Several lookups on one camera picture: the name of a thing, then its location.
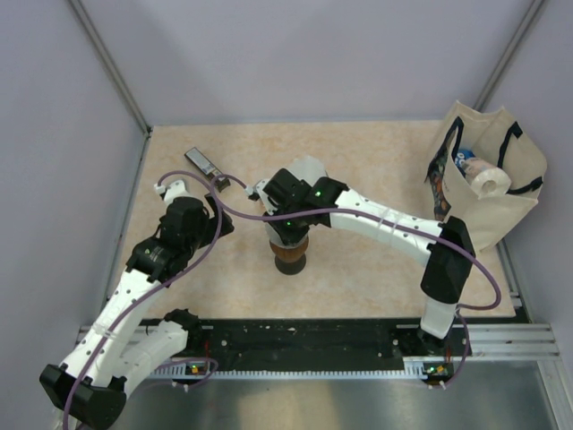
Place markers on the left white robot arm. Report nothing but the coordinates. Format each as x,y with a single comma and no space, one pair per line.
93,383

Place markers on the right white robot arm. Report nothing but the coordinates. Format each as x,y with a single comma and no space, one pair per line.
444,249

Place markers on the red rimmed glass carafe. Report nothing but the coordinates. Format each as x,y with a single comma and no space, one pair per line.
290,268

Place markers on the beige canvas tote bag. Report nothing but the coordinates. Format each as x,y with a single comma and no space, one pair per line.
498,139

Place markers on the blue snack package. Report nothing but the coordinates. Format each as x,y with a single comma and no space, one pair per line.
461,157

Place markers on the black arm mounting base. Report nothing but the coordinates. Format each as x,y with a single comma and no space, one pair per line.
299,345

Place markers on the black toothpaste box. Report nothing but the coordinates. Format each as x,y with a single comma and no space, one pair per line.
208,168

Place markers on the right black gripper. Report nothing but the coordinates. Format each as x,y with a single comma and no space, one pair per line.
287,237

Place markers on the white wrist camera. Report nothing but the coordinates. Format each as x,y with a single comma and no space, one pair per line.
168,193
253,192

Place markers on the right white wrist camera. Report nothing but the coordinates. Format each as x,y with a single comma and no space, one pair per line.
253,192

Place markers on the white coffee filter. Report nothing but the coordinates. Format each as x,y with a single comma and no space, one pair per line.
286,234
308,169

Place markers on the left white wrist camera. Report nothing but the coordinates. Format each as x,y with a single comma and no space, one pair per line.
168,193

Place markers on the white paper roll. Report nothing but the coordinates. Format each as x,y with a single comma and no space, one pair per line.
488,181

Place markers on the white slotted cable duct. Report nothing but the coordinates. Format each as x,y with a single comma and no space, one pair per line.
411,370

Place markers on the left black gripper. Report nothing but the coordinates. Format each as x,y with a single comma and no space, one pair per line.
209,222

